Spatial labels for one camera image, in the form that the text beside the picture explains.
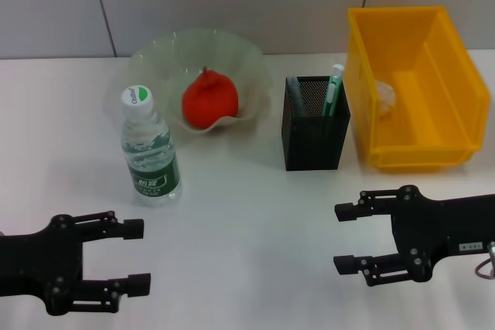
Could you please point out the mint green utility knife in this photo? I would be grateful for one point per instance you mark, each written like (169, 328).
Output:
(332, 92)

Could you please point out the orange fruit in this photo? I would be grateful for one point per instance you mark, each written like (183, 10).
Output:
(210, 100)

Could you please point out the grey marker pen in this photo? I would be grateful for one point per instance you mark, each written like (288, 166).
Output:
(298, 96)

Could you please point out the translucent green fruit bowl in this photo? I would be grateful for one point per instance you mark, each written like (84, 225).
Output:
(228, 55)

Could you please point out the clear green-label water bottle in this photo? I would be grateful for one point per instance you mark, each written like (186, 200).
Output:
(152, 160)

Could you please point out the yellow plastic bin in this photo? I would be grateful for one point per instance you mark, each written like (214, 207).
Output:
(421, 86)

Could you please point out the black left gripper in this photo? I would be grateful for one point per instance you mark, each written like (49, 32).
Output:
(38, 264)

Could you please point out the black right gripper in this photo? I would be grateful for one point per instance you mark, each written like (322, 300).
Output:
(433, 229)

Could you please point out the white paper ball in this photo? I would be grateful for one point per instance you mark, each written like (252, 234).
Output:
(386, 98)

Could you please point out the black mesh pen holder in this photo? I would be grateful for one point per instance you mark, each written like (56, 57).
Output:
(309, 140)

